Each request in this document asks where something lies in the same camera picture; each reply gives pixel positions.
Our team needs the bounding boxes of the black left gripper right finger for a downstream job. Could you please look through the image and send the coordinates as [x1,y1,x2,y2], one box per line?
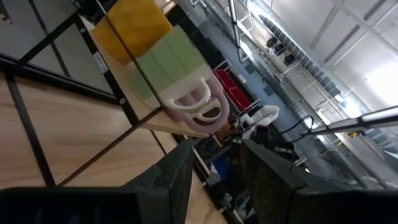
[241,139,307,224]

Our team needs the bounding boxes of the white machine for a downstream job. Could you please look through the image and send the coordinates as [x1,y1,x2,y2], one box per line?
[241,105,280,139]

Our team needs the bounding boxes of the black metal table frame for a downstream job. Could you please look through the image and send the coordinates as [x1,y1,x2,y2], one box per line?
[0,0,141,187]

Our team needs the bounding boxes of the yellow mug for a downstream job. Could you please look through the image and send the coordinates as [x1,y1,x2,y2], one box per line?
[91,0,174,65]

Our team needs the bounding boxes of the red storage bin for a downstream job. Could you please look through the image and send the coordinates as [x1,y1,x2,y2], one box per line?
[214,68,253,111]

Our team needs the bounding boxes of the wooden shelf black legs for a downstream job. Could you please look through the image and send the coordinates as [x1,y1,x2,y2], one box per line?
[74,0,215,187]

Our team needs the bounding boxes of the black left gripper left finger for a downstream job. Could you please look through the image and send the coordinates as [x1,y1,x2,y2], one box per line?
[124,139,194,224]

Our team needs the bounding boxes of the silver ribbed ventilation duct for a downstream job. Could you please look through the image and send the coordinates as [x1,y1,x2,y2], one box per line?
[259,14,343,97]

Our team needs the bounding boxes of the green mug white handle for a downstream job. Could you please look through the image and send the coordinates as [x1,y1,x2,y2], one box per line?
[129,26,215,114]

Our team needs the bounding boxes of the ribbed lilac mug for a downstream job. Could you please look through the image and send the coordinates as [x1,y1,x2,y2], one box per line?
[166,76,231,134]

